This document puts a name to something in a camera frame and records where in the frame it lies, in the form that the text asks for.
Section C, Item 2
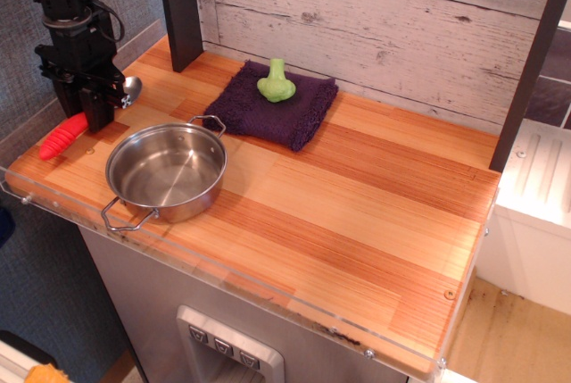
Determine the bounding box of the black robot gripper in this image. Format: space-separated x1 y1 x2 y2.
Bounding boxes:
35 16 125 133

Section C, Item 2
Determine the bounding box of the red handled metal spoon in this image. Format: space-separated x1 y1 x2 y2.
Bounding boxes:
39 76 143 161

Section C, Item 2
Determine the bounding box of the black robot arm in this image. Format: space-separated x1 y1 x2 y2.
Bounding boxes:
34 0 127 133

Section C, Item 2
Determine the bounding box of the stainless steel pot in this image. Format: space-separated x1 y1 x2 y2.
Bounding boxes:
101 115 228 232

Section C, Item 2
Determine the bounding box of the purple folded cloth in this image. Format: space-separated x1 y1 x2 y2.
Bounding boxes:
204 61 338 152

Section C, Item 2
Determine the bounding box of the green toy broccoli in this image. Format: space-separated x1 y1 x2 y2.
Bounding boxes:
257 58 296 104

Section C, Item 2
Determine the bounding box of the silver toy fridge cabinet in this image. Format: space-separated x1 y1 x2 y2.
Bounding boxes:
80 229 407 382

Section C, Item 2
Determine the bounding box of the orange object bottom left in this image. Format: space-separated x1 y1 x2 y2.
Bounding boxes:
24 364 70 383

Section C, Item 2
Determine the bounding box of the ice dispenser panel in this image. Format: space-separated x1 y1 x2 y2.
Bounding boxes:
177 305 286 382

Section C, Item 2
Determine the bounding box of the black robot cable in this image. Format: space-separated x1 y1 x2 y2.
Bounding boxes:
91 0 125 44

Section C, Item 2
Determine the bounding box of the dark left shelf post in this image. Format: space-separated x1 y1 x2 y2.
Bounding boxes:
162 0 203 72

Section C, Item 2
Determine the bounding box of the dark shelf post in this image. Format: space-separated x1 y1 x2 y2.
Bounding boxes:
162 0 203 72
489 0 567 172

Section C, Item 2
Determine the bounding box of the dark right shelf post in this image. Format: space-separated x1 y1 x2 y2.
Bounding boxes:
489 0 567 172

